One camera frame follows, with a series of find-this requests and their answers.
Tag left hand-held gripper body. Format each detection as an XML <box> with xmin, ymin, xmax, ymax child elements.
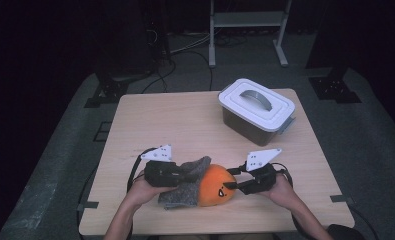
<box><xmin>143</xmin><ymin>143</ymin><xmax>186</xmax><ymax>188</ymax></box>

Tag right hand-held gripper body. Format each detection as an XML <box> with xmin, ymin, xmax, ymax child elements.
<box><xmin>239</xmin><ymin>148</ymin><xmax>283</xmax><ymax>196</ymax></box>

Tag orange plush toy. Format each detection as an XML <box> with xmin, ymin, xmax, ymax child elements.
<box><xmin>198</xmin><ymin>163</ymin><xmax>238</xmax><ymax>208</ymax></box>

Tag grey knitted cloth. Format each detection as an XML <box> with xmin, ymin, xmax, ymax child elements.
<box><xmin>157</xmin><ymin>155</ymin><xmax>213</xmax><ymax>211</ymax></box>

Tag dark clear storage box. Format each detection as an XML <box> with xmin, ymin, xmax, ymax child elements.
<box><xmin>220</xmin><ymin>104</ymin><xmax>297</xmax><ymax>148</ymax></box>

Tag white box lid grey handle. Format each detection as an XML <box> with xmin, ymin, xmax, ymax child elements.
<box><xmin>217</xmin><ymin>78</ymin><xmax>297</xmax><ymax>133</ymax></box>

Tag person's right hand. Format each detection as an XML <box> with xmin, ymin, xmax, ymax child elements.
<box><xmin>261</xmin><ymin>172</ymin><xmax>298</xmax><ymax>210</ymax></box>

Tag person's left hand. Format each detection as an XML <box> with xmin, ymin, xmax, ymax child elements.
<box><xmin>126</xmin><ymin>171</ymin><xmax>176</xmax><ymax>210</ymax></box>

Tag black tape square outline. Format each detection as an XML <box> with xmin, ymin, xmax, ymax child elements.
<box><xmin>92</xmin><ymin>121</ymin><xmax>113</xmax><ymax>143</ymax></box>

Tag black tape strip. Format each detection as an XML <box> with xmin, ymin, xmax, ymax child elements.
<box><xmin>329</xmin><ymin>194</ymin><xmax>355</xmax><ymax>205</ymax></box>
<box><xmin>76</xmin><ymin>201</ymin><xmax>100</xmax><ymax>212</ymax></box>

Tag black stand base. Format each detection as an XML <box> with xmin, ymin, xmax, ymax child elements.
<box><xmin>83</xmin><ymin>71</ymin><xmax>153</xmax><ymax>109</ymax></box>
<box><xmin>304</xmin><ymin>63</ymin><xmax>363</xmax><ymax>104</ymax></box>

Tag black rounded object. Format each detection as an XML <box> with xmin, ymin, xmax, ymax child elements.
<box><xmin>327</xmin><ymin>223</ymin><xmax>367</xmax><ymax>240</ymax></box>

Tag white metal stand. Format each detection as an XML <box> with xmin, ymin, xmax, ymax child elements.
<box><xmin>208</xmin><ymin>0</ymin><xmax>293</xmax><ymax>69</ymax></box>

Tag right hand-held gripper cable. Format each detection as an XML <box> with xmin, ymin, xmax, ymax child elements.
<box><xmin>270</xmin><ymin>162</ymin><xmax>294</xmax><ymax>188</ymax></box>

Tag hand-held gripper cable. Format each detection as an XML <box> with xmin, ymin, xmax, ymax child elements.
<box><xmin>270</xmin><ymin>162</ymin><xmax>294</xmax><ymax>188</ymax></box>
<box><xmin>126</xmin><ymin>147</ymin><xmax>159</xmax><ymax>194</ymax></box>

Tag left hand-held gripper cable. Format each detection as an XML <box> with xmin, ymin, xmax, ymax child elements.
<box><xmin>126</xmin><ymin>147</ymin><xmax>159</xmax><ymax>194</ymax></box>

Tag black cable beside table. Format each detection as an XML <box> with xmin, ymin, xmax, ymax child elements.
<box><xmin>347</xmin><ymin>201</ymin><xmax>381</xmax><ymax>240</ymax></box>
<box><xmin>76</xmin><ymin>164</ymin><xmax>99</xmax><ymax>240</ymax></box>

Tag black floor cable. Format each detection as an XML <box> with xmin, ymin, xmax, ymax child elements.
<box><xmin>140</xmin><ymin>49</ymin><xmax>178</xmax><ymax>95</ymax></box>
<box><xmin>180</xmin><ymin>49</ymin><xmax>215</xmax><ymax>92</ymax></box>

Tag grey floor cables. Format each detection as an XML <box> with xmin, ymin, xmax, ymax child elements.
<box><xmin>169</xmin><ymin>32</ymin><xmax>213</xmax><ymax>55</ymax></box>

